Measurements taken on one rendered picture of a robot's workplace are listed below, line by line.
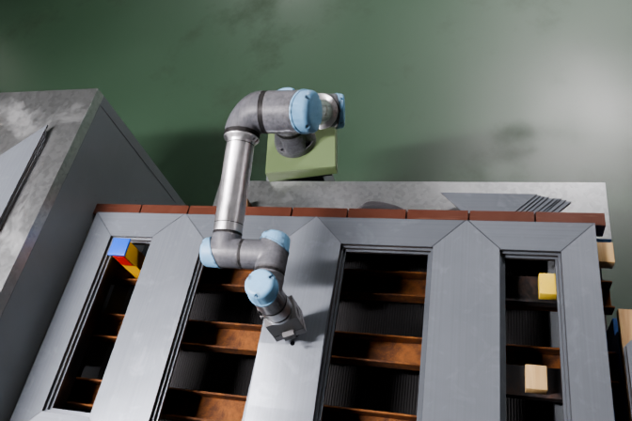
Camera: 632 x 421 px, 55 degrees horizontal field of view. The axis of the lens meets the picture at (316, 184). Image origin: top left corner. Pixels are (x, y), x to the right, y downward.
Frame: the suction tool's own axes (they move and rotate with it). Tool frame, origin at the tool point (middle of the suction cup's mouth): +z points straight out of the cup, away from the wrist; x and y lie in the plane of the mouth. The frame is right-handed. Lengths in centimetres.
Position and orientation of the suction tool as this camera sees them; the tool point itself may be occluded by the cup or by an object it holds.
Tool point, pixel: (293, 332)
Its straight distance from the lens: 168.4
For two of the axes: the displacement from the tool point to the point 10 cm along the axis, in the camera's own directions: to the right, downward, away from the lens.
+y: 9.5, -3.2, -0.5
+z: 2.3, 5.6, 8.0
